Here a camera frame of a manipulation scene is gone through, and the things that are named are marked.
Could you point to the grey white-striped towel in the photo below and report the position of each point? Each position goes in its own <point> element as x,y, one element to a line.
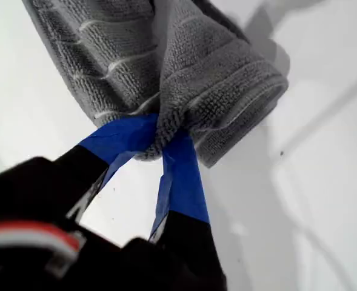
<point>196,75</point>

